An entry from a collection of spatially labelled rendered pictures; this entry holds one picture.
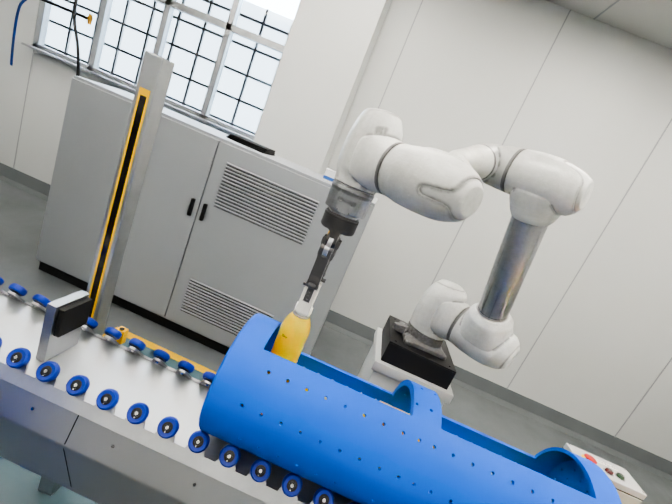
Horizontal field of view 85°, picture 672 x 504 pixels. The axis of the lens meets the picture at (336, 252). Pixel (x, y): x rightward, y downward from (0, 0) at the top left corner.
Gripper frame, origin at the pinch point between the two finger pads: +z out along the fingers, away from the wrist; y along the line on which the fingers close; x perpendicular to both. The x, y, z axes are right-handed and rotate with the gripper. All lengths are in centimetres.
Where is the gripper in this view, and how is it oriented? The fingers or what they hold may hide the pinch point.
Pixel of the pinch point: (308, 297)
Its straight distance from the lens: 82.3
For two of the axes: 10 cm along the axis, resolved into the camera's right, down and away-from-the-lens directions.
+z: -3.8, 8.9, 2.5
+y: -1.3, 2.1, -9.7
